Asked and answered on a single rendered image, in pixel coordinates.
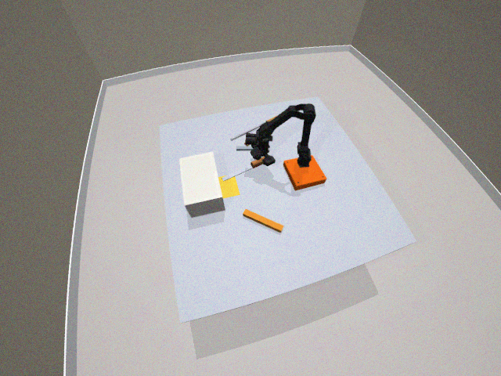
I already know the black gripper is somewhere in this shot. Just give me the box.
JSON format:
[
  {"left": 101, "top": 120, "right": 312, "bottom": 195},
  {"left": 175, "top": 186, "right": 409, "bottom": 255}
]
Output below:
[{"left": 251, "top": 141, "right": 276, "bottom": 166}]

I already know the orange bar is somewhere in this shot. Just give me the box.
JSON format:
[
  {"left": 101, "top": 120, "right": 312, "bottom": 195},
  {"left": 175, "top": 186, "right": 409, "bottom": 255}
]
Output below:
[{"left": 243, "top": 209, "right": 283, "bottom": 232}]

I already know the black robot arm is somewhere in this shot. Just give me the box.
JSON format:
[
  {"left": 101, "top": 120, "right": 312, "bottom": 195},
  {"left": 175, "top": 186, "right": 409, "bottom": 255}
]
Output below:
[{"left": 245, "top": 103, "right": 316, "bottom": 168}]

